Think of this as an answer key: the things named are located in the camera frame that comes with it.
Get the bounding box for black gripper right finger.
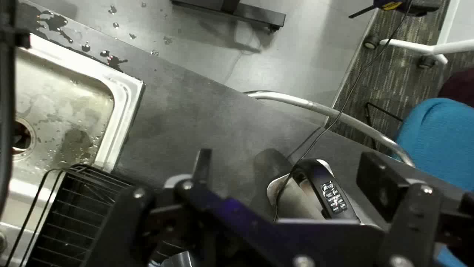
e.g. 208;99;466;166
355;150;442;267

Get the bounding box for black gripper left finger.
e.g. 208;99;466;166
165;147;233;219

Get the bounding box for maroon round object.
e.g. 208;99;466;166
436;68;474;108

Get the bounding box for white wheeled chair base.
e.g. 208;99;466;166
362;32;474;69

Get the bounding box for stainless steel sink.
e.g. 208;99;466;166
0;32;145;267

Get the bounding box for black metal bar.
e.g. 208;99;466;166
168;0;287;32

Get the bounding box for yellow black hand tool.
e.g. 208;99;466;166
346;0;441;19

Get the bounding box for silver dishwasher handle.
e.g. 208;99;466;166
244;89;416;167

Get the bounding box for black wire dish rack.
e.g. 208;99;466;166
4;164;149;267

